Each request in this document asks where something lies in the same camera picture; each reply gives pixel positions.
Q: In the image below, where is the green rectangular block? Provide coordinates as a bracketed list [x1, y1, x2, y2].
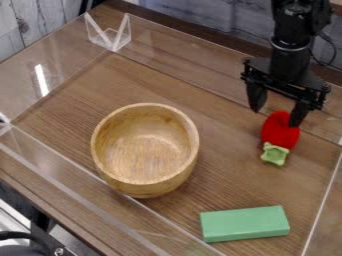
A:
[200, 206, 290, 243]

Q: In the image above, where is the wooden bowl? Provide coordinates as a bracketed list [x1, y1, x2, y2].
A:
[90, 103, 201, 198]

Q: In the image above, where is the black cable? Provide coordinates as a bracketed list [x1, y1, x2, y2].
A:
[0, 231, 46, 256]

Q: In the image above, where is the black metal clamp bracket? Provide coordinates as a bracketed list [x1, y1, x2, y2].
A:
[31, 223, 77, 256]

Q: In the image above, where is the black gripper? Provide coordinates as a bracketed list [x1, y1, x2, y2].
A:
[241, 58, 332, 127]

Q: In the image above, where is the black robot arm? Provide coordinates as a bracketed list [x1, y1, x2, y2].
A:
[241, 0, 333, 128]

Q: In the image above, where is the red plush strawberry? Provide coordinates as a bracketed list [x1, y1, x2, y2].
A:
[261, 111, 301, 166]

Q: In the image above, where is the clear acrylic corner bracket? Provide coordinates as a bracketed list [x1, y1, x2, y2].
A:
[85, 13, 131, 52]

